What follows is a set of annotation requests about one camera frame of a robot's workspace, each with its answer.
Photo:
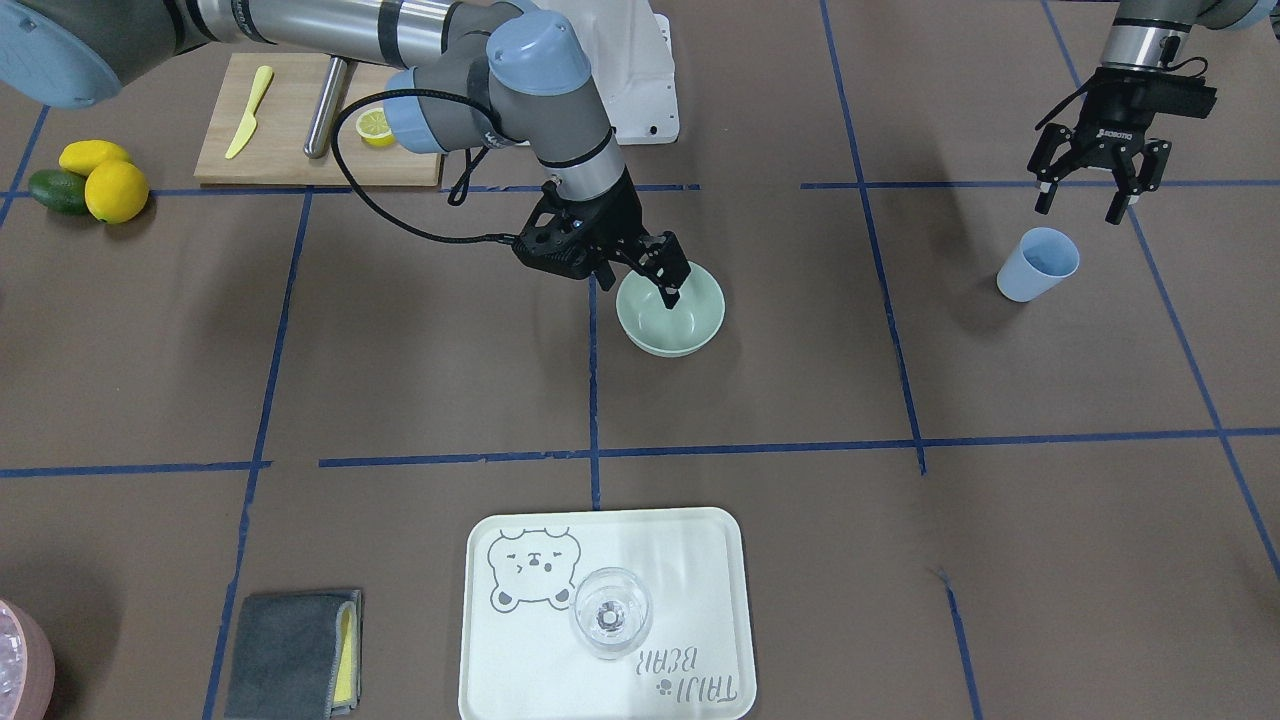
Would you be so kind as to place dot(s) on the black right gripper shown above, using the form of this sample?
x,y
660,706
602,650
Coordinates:
x,y
612,213

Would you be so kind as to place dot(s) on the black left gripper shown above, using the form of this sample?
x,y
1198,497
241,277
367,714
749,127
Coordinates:
x,y
1113,112

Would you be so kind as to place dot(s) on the light blue plastic cup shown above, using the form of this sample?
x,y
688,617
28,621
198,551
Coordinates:
x,y
1043,258

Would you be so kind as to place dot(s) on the green ceramic bowl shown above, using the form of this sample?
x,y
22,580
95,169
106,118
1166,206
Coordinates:
x,y
689,325

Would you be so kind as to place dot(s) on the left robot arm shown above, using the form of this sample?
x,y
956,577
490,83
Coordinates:
x,y
1150,35

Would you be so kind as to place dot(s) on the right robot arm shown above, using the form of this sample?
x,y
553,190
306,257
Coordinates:
x,y
466,77

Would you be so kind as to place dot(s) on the lemon half slice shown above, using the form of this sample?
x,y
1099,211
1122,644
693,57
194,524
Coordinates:
x,y
373,127

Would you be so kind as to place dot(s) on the steel muddler black cap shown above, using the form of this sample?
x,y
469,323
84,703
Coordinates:
x,y
327,107

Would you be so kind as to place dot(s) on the clear wine glass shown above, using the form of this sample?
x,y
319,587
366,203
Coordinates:
x,y
612,613

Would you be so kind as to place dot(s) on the cream bear tray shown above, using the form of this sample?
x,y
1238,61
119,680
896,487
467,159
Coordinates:
x,y
521,658

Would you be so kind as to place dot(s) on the wooden cutting board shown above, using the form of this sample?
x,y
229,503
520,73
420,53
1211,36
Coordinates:
x,y
276,151

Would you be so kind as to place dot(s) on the yellow plastic knife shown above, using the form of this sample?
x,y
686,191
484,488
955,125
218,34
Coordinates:
x,y
248,121

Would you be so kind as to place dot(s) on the grey and yellow cloth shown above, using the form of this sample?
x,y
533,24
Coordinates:
x,y
297,655

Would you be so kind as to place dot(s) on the whole yellow lemon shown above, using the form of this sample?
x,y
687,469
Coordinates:
x,y
116,192

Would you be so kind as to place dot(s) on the green avocado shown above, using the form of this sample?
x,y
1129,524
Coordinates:
x,y
60,191

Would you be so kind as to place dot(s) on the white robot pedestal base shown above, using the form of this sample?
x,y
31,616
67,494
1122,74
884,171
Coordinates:
x,y
630,48

